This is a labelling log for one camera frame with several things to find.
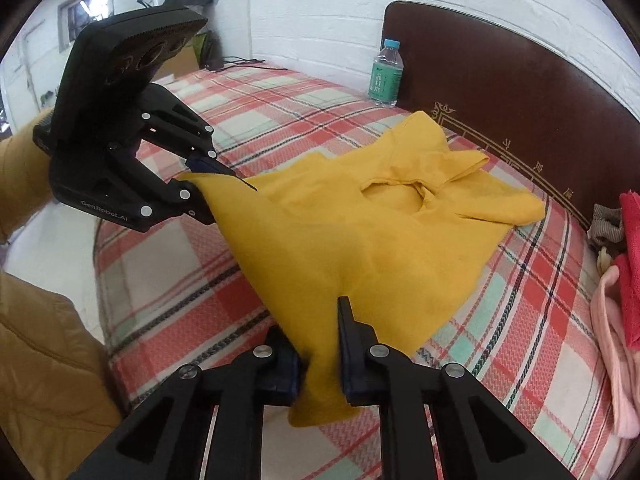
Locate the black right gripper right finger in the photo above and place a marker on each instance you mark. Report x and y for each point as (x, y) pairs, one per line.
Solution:
(360, 382)

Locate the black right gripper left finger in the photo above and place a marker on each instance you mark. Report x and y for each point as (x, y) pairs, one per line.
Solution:
(283, 374)

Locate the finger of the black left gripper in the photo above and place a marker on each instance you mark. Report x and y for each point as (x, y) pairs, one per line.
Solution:
(173, 199)
(168, 123)

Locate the yellow t-shirt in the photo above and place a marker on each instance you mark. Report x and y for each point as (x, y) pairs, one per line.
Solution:
(402, 227)

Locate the green label water bottle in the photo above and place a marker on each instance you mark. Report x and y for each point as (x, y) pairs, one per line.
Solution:
(386, 73)

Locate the yellow jacket torso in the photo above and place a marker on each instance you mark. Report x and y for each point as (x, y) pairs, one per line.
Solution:
(58, 402)

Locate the pink garment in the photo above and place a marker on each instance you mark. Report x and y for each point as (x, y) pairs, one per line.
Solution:
(620, 362)

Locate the grey brown garment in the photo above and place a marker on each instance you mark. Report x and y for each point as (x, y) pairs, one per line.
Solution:
(606, 226)

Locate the red garment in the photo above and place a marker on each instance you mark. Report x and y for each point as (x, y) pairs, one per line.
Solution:
(628, 264)

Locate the dark brown wooden headboard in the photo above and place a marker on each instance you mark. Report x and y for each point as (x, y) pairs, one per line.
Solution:
(522, 102)

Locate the small wall window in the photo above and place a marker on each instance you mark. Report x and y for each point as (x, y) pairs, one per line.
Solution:
(75, 15)

